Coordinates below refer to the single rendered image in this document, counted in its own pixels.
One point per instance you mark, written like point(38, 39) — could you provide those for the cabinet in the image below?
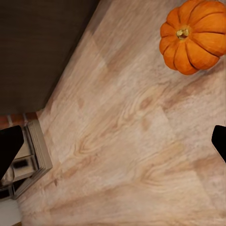
point(37, 40)

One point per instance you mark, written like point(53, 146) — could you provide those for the pumpkin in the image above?
point(193, 37)

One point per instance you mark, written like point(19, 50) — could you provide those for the wood fireplace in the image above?
point(30, 164)

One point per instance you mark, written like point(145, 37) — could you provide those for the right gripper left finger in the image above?
point(11, 140)

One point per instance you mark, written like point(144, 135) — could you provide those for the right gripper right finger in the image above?
point(219, 140)

